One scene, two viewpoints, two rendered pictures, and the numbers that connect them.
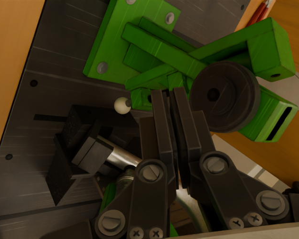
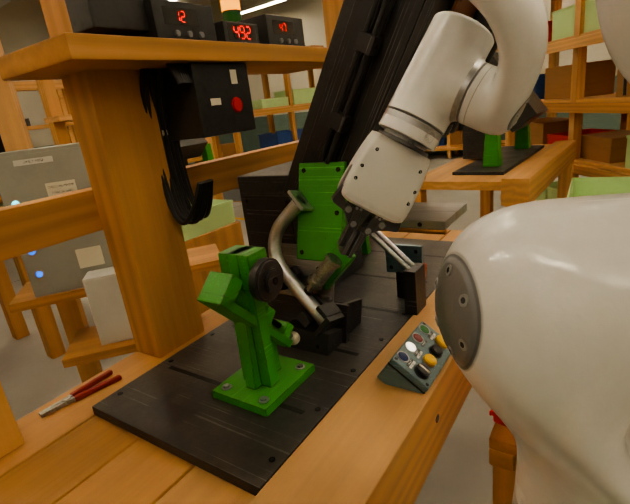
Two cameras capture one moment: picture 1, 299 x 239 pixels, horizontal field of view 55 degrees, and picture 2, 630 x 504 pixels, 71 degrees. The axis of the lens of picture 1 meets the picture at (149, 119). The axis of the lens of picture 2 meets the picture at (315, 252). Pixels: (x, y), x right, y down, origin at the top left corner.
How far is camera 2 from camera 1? 0.54 m
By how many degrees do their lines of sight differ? 34
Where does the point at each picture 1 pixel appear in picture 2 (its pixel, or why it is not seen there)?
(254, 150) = (182, 267)
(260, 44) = (232, 293)
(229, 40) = (239, 311)
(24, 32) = (351, 393)
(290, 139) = (156, 256)
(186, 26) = (202, 386)
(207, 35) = (176, 378)
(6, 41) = (364, 390)
